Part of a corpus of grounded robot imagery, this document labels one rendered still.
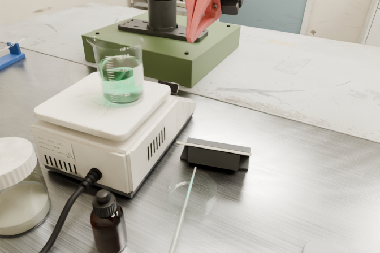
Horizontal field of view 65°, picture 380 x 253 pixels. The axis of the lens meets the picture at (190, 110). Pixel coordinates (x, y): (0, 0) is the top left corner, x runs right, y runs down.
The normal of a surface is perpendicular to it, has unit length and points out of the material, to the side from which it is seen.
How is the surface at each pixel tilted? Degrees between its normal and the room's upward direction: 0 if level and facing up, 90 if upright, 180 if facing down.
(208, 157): 90
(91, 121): 0
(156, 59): 90
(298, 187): 0
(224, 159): 90
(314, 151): 0
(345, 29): 90
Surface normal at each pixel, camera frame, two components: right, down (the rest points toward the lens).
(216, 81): 0.02, -0.85
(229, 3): -0.21, -0.33
